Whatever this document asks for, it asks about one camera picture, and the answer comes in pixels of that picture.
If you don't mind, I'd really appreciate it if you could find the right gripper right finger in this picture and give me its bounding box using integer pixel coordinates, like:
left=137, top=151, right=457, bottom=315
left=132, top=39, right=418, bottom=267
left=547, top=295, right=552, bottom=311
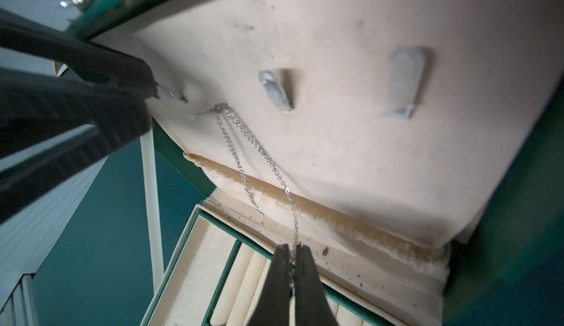
left=294, top=245, right=338, bottom=326

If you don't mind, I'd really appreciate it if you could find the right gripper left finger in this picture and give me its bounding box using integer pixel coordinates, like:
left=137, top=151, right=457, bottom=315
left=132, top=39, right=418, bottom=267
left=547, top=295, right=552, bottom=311
left=248, top=245, right=292, bottom=326

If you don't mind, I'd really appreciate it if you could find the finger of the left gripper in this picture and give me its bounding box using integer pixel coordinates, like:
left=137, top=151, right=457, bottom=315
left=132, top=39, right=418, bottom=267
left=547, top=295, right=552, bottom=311
left=1, top=69, right=151, bottom=222
left=1, top=10, right=157, bottom=98

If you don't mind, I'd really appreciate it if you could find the silver jewelry chain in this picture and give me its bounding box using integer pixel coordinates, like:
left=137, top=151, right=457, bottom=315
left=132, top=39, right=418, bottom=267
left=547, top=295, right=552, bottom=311
left=210, top=103, right=301, bottom=265

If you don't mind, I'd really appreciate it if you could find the green table mat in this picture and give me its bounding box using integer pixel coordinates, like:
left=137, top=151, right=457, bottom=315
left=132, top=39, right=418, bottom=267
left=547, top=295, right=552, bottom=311
left=30, top=122, right=212, bottom=326

